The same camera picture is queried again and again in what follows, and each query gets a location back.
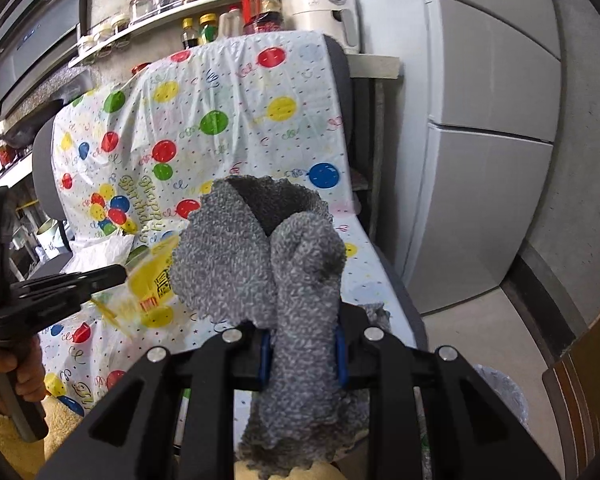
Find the brown wooden chair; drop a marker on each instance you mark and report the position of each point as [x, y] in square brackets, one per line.
[590, 385]

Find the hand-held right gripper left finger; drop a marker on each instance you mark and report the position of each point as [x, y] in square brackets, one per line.
[264, 360]

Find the cream tin can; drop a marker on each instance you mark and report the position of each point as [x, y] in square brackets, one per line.
[49, 240]

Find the red lid jar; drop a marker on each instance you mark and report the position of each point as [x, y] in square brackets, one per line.
[141, 68]

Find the white air fryer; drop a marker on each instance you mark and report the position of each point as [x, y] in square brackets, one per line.
[310, 5]

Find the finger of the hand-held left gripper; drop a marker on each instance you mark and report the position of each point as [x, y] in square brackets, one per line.
[35, 317]
[95, 277]

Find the white curved wall shelf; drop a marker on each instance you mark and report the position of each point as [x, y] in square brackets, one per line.
[180, 12]

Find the grey office chair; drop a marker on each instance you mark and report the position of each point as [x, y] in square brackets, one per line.
[341, 90]

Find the white crumpled tissue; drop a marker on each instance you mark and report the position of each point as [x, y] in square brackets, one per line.
[100, 257]

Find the yellow green labelled bottle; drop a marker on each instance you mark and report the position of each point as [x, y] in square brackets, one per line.
[209, 30]

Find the dark soy sauce bottle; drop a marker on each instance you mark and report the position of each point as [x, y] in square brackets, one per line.
[190, 35]

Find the grey knit sock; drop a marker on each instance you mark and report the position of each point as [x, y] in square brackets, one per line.
[300, 270]
[376, 316]

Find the steel range hood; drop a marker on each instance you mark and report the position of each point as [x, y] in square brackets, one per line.
[30, 35]

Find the balloon print plastic sheet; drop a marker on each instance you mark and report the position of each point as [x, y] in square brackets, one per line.
[230, 90]

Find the grey refrigerator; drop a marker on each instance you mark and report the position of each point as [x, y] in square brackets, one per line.
[480, 185]

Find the yellow plastic wrapper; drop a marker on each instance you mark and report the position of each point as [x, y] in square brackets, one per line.
[150, 280]

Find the black wok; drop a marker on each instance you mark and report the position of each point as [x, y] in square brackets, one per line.
[30, 127]

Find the white counter slab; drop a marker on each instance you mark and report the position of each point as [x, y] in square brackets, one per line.
[375, 66]

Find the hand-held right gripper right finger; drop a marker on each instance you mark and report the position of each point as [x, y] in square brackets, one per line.
[341, 360]

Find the person's left hand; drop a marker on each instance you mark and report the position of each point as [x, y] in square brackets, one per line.
[27, 370]

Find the brown bottle with red cap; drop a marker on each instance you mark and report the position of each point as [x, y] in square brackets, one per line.
[230, 22]

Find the glass jar with pale lid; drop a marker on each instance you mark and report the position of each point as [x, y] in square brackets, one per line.
[87, 45]
[102, 34]
[120, 25]

